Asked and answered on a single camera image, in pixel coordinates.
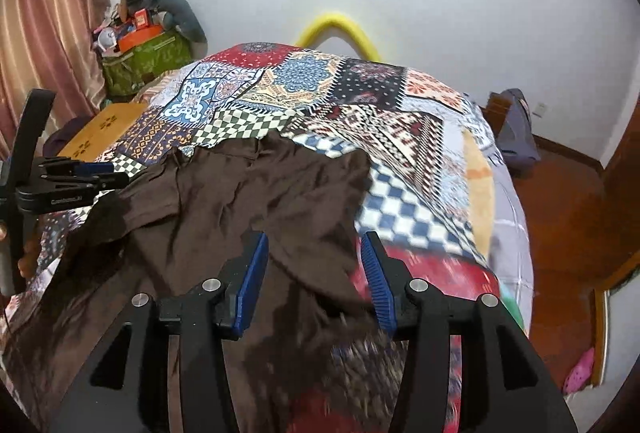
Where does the wooden chair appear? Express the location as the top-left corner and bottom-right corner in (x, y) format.
(482, 92), (516, 139)

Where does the striped pink cloth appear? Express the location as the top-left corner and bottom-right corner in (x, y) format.
(132, 70), (181, 101)

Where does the patchwork printed blanket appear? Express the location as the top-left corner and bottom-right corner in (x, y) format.
(0, 42), (501, 433)

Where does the green storage bag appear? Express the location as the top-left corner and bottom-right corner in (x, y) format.
(101, 30), (198, 98)

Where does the brown garment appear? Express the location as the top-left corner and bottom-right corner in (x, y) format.
(0, 133), (406, 433)

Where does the dark cloth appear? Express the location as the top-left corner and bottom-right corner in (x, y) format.
(42, 116), (96, 156)

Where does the yellow foam tube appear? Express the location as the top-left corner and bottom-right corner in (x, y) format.
(296, 13), (377, 62)

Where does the grey backpack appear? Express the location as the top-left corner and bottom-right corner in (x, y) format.
(492, 88), (542, 174)

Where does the orange box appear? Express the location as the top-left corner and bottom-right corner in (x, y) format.
(117, 24), (166, 54)

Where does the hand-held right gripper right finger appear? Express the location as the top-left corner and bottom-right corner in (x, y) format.
(361, 230), (581, 433)

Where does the person's left hand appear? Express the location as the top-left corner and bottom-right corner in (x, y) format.
(17, 233), (43, 281)

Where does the wooden chest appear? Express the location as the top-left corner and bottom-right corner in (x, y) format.
(57, 102), (151, 159)

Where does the pink curtain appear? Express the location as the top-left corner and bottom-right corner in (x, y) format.
(0, 0), (123, 159)

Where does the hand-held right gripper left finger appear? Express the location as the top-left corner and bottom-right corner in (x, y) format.
(47, 230), (271, 433)

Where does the pink slipper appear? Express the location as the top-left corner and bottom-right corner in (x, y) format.
(562, 347), (597, 395)

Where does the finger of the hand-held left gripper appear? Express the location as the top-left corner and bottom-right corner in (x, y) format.
(40, 156), (117, 175)
(75, 172), (130, 190)

